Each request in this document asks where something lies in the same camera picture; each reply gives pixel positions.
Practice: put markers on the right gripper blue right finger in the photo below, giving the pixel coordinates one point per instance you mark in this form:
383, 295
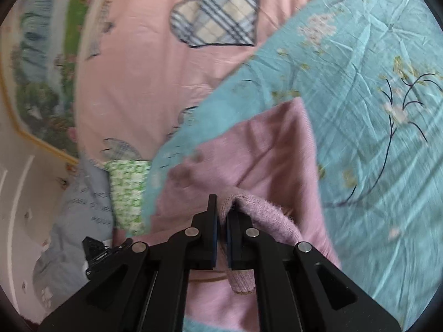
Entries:
248, 247

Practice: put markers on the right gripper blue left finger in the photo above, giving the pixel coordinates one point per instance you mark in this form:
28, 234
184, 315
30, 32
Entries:
196, 245

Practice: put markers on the pink knit sweater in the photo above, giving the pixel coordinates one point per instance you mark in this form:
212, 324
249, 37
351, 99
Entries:
268, 165

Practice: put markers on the grey printed pillow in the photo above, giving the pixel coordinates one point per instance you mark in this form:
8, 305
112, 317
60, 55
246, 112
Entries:
85, 211

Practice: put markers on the green white checked pillow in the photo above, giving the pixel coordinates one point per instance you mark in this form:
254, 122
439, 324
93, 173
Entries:
127, 186

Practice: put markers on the pink quilt with plaid hearts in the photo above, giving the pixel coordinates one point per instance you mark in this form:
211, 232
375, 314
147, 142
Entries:
144, 64

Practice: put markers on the teal floral blanket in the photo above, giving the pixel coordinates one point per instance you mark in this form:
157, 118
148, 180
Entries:
370, 76

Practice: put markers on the framed landscape painting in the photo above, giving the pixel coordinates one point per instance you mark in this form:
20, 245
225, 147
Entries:
39, 46

